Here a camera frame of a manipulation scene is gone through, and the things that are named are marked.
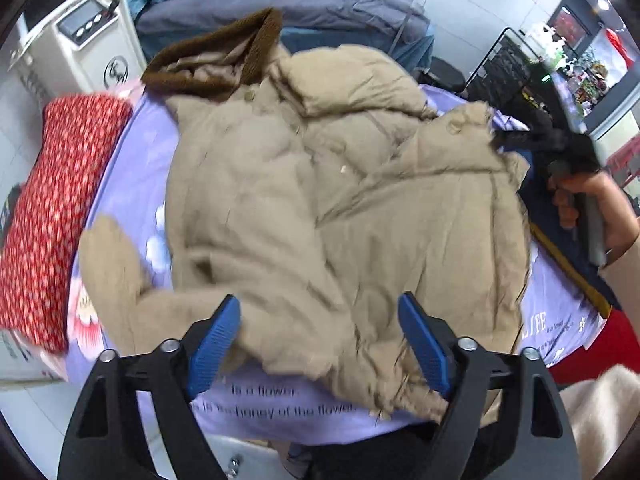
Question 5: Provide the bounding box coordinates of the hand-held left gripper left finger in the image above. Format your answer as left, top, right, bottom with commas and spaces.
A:
57, 295, 242, 480

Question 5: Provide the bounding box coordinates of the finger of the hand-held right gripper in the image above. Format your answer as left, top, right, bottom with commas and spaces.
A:
491, 127, 545, 154

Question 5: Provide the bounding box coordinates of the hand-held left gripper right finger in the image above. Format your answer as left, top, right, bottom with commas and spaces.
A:
397, 291, 583, 480

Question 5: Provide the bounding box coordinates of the tan hooded padded jacket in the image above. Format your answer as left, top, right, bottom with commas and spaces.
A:
77, 7, 533, 426

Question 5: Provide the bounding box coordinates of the person's right forearm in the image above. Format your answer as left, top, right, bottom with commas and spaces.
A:
597, 232, 640, 311

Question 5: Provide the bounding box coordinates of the black clothes rack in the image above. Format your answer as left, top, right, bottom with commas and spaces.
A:
465, 27, 556, 111

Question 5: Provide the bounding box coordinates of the person's right hand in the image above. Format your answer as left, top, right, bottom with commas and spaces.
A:
547, 172, 640, 252

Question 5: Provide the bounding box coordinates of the navy garment with yellow trim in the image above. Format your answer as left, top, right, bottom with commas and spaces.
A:
515, 160, 621, 318

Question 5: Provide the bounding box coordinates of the purple floral bed sheet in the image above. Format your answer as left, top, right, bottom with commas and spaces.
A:
65, 82, 608, 448

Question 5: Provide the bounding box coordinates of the black round stool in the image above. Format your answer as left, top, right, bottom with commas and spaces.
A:
430, 57, 467, 92

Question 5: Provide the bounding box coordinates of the metal stand pole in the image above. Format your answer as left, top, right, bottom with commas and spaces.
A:
390, 0, 451, 56

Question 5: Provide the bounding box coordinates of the white printed cardboard box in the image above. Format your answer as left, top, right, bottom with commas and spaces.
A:
0, 327, 68, 391

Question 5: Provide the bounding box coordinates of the red patterned pillow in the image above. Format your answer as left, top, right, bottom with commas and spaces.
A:
0, 94, 135, 353

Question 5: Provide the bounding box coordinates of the grey quilt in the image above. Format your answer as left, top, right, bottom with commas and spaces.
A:
135, 0, 431, 56

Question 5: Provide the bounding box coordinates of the white floor-standing machine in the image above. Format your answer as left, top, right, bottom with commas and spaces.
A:
7, 0, 148, 98

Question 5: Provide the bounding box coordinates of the white metal bed frame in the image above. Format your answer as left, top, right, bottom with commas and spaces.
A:
207, 434, 283, 480

